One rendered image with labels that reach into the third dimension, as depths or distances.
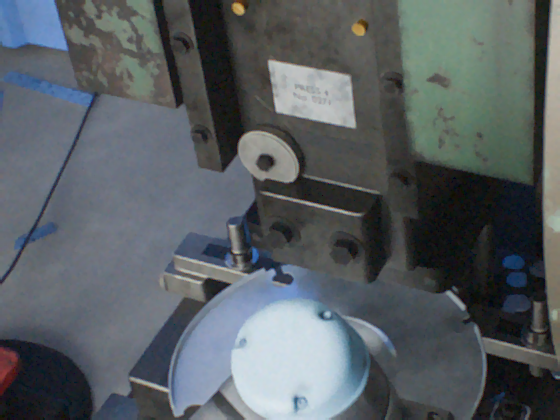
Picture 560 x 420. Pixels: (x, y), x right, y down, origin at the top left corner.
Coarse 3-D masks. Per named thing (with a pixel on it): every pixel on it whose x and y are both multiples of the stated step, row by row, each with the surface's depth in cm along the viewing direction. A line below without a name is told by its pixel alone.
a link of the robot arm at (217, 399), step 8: (216, 392) 79; (208, 400) 79; (216, 400) 78; (224, 400) 78; (200, 408) 79; (208, 408) 78; (216, 408) 78; (224, 408) 77; (232, 408) 77; (192, 416) 79; (200, 416) 78; (208, 416) 77; (216, 416) 77; (224, 416) 77; (232, 416) 77; (240, 416) 76
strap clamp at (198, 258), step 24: (192, 240) 137; (216, 240) 136; (240, 240) 131; (168, 264) 137; (192, 264) 135; (216, 264) 134; (240, 264) 133; (264, 264) 133; (168, 288) 138; (192, 288) 136
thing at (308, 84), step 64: (256, 0) 97; (320, 0) 94; (256, 64) 102; (320, 64) 99; (256, 128) 106; (320, 128) 103; (256, 192) 112; (320, 192) 106; (384, 192) 105; (448, 192) 114; (320, 256) 109; (384, 256) 110
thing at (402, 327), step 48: (240, 288) 127; (288, 288) 126; (336, 288) 125; (384, 288) 124; (192, 336) 123; (384, 336) 120; (432, 336) 119; (480, 336) 118; (192, 384) 118; (432, 384) 115; (480, 384) 114
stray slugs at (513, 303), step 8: (512, 256) 136; (504, 264) 135; (512, 264) 135; (520, 264) 135; (536, 264) 135; (544, 264) 135; (520, 272) 134; (536, 272) 134; (544, 272) 134; (512, 280) 134; (520, 280) 133; (512, 296) 132; (520, 296) 132; (512, 304) 131; (520, 304) 131; (528, 304) 131; (512, 312) 130
